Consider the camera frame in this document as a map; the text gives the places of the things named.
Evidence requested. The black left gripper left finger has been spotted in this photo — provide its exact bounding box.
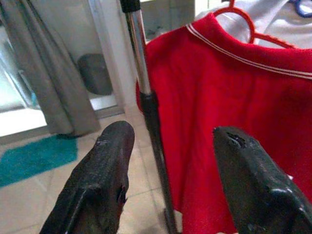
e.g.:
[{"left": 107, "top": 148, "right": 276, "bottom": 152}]
[{"left": 39, "top": 120, "right": 136, "bottom": 234}]

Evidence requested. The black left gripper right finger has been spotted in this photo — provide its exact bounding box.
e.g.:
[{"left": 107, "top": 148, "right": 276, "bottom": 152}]
[{"left": 213, "top": 126, "right": 312, "bottom": 234}]

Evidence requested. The red plastic hanger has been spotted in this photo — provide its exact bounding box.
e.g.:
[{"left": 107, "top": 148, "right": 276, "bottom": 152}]
[{"left": 213, "top": 0, "right": 297, "bottom": 49}]

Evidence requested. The blue plastic hanger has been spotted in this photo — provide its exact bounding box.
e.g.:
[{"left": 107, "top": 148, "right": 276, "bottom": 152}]
[{"left": 289, "top": 0, "right": 312, "bottom": 18}]

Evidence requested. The teal floor mat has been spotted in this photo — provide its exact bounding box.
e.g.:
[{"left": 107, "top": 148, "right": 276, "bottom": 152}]
[{"left": 0, "top": 133, "right": 78, "bottom": 188}]

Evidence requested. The red shirt white striped collar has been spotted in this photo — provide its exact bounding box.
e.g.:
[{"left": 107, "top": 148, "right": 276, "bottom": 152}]
[{"left": 136, "top": 12, "right": 312, "bottom": 234}]

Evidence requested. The grey bin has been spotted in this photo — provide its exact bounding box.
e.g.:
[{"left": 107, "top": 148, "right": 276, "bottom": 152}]
[{"left": 78, "top": 53, "right": 113, "bottom": 96}]

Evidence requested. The grey curtain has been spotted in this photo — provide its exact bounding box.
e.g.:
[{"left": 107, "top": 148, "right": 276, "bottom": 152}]
[{"left": 0, "top": 0, "right": 102, "bottom": 136}]

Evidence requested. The chrome and black clothes rack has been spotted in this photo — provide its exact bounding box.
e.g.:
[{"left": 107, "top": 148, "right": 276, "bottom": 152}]
[{"left": 120, "top": 0, "right": 181, "bottom": 234}]

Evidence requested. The white hanging garment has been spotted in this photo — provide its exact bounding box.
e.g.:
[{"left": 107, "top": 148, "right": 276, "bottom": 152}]
[{"left": 195, "top": 0, "right": 312, "bottom": 49}]

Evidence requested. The white door frame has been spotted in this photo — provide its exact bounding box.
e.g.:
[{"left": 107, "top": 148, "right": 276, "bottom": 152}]
[{"left": 82, "top": 0, "right": 137, "bottom": 117}]

